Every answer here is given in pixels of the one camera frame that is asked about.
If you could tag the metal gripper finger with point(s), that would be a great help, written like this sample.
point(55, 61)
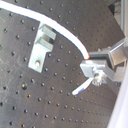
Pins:
point(100, 74)
point(100, 55)

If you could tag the black perforated breadboard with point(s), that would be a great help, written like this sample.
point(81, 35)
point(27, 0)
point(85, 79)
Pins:
point(29, 99)

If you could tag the metal cable clip bracket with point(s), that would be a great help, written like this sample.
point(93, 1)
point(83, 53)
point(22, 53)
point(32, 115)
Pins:
point(41, 47)

